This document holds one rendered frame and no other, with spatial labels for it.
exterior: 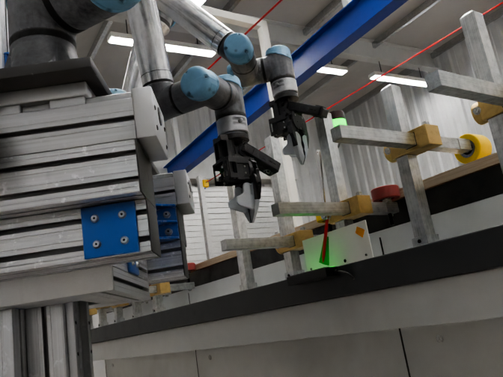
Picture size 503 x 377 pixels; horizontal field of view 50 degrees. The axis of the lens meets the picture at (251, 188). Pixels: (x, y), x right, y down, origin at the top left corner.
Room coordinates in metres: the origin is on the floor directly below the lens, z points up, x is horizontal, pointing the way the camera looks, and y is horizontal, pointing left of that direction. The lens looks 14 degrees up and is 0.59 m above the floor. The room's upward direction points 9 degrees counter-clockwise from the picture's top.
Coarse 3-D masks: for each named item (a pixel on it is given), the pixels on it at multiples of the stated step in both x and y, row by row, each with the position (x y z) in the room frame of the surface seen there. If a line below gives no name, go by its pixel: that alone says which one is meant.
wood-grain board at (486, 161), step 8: (480, 160) 1.32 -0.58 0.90; (488, 160) 1.30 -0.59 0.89; (496, 160) 1.28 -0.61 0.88; (456, 168) 1.37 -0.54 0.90; (464, 168) 1.36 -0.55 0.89; (472, 168) 1.34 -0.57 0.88; (480, 168) 1.32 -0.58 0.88; (440, 176) 1.41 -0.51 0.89; (448, 176) 1.40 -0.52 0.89; (456, 176) 1.38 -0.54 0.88; (464, 176) 1.37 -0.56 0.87; (424, 184) 1.46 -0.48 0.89; (432, 184) 1.44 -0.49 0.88; (440, 184) 1.43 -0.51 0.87; (400, 192) 1.53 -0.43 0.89; (392, 200) 1.56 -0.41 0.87; (304, 224) 1.88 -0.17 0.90; (312, 224) 1.85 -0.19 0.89; (320, 224) 1.82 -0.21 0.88; (224, 256) 2.33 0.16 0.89; (232, 256) 2.28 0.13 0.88; (200, 264) 2.51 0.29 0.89; (208, 264) 2.45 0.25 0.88
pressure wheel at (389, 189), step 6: (384, 186) 1.48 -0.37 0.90; (390, 186) 1.48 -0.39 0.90; (396, 186) 1.49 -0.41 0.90; (372, 192) 1.51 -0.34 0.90; (378, 192) 1.49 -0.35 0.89; (384, 192) 1.49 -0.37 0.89; (390, 192) 1.48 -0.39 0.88; (396, 192) 1.49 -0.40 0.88; (372, 198) 1.52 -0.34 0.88; (378, 198) 1.50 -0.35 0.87; (384, 198) 1.50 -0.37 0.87; (390, 198) 1.51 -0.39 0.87; (396, 198) 1.53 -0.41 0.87; (390, 216) 1.52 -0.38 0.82; (390, 222) 1.52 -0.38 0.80
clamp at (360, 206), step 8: (344, 200) 1.42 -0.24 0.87; (352, 200) 1.40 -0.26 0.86; (360, 200) 1.39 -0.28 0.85; (368, 200) 1.40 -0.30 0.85; (352, 208) 1.40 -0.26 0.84; (360, 208) 1.38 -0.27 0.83; (368, 208) 1.40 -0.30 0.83; (336, 216) 1.45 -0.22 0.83; (344, 216) 1.43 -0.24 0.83; (352, 216) 1.41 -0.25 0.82; (360, 216) 1.43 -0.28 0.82
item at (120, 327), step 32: (384, 256) 1.32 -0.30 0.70; (416, 256) 1.25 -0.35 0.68; (448, 256) 1.18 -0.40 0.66; (480, 256) 1.12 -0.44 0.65; (256, 288) 1.77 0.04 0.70; (288, 288) 1.64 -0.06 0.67; (320, 288) 1.52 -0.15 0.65; (352, 288) 1.43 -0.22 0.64; (384, 288) 1.34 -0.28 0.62; (128, 320) 2.67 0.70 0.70; (160, 320) 2.38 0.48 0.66; (192, 320) 2.14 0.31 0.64
